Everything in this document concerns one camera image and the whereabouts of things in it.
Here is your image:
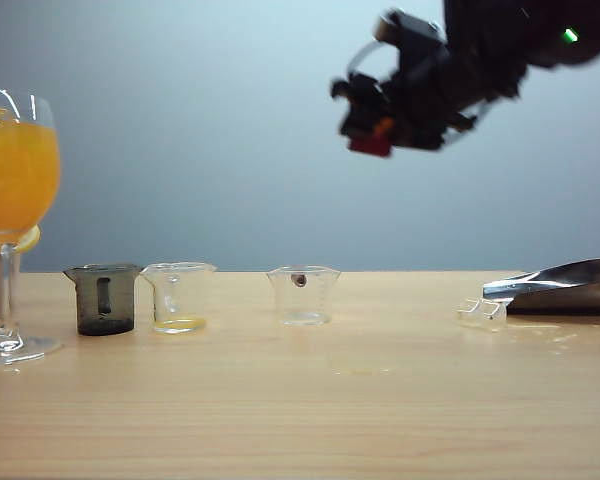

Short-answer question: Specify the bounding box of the amber measuring cup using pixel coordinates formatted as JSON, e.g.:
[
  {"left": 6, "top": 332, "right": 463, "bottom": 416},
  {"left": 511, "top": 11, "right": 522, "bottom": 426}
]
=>
[{"left": 349, "top": 134, "right": 396, "bottom": 159}]

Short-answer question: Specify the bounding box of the clear measuring cup yellow residue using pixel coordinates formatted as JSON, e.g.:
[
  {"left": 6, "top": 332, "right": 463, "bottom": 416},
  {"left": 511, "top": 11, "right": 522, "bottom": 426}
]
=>
[{"left": 138, "top": 261, "right": 217, "bottom": 335}]

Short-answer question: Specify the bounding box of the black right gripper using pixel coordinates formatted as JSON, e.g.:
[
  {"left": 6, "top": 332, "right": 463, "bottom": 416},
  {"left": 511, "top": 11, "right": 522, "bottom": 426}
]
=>
[{"left": 330, "top": 47, "right": 481, "bottom": 151}]

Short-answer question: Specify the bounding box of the stainless steel ice scoop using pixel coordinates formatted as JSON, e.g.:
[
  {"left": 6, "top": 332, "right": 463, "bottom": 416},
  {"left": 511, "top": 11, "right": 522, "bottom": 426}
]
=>
[{"left": 481, "top": 257, "right": 600, "bottom": 316}]

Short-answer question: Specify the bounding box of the clear empty measuring cup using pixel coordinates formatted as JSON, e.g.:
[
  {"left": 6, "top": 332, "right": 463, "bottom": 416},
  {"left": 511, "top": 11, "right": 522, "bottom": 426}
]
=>
[{"left": 265, "top": 265, "right": 342, "bottom": 327}]

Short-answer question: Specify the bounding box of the clear ice cube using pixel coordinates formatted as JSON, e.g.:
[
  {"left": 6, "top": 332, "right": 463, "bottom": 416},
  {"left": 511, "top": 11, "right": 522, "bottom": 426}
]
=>
[{"left": 455, "top": 297, "right": 509, "bottom": 332}]

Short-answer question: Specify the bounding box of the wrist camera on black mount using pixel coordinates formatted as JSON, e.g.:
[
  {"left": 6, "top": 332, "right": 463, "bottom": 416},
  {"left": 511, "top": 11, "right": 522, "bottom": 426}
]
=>
[{"left": 373, "top": 9, "right": 449, "bottom": 56}]

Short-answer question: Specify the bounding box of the dark grey measuring cup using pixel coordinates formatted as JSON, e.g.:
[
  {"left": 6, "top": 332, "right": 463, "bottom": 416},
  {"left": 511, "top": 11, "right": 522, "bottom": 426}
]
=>
[{"left": 62, "top": 263, "right": 144, "bottom": 337}]

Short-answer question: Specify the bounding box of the yellow lemon slice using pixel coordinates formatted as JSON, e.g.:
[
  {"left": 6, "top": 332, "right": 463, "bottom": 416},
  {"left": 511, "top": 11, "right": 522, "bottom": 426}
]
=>
[{"left": 0, "top": 225, "right": 41, "bottom": 254}]

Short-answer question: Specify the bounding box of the thin camera cable loop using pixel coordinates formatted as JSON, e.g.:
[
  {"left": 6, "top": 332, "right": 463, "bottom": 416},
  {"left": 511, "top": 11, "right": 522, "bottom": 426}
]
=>
[{"left": 346, "top": 41, "right": 382, "bottom": 76}]

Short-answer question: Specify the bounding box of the large stemmed wine glass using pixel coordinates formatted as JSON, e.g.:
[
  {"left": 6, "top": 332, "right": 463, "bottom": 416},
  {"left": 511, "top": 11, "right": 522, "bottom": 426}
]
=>
[{"left": 0, "top": 89, "right": 64, "bottom": 369}]

